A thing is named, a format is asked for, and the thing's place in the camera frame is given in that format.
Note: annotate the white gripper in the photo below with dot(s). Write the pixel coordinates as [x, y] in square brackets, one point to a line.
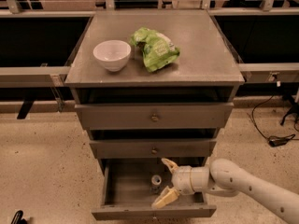
[183, 179]

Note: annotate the redbull can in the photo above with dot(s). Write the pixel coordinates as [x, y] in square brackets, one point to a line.
[156, 182]

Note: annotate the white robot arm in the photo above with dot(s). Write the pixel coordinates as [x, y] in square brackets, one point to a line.
[224, 178]

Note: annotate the grey middle drawer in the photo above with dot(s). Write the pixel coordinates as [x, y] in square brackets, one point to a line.
[152, 148]

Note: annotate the grey drawer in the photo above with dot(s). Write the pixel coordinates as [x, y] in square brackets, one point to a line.
[152, 148]
[127, 193]
[153, 116]

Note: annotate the grey bottom drawer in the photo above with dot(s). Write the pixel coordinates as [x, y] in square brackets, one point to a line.
[127, 193]

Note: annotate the grey drawer cabinet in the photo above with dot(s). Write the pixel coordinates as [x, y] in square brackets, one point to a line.
[151, 84]

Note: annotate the grey top drawer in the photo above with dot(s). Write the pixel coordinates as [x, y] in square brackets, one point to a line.
[153, 116]

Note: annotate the green chip bag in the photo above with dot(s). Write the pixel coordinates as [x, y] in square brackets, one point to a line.
[157, 49]

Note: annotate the white ceramic bowl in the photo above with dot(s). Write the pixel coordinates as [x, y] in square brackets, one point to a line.
[113, 55]

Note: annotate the black object bottom left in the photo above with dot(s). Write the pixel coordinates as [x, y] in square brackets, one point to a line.
[18, 218]

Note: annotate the grey metal rail right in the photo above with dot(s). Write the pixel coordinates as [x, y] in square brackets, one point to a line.
[270, 72]

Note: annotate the grey metal rail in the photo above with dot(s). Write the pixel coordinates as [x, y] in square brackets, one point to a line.
[33, 77]
[270, 72]

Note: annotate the grey metal rail left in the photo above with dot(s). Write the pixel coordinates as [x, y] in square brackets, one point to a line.
[33, 77]

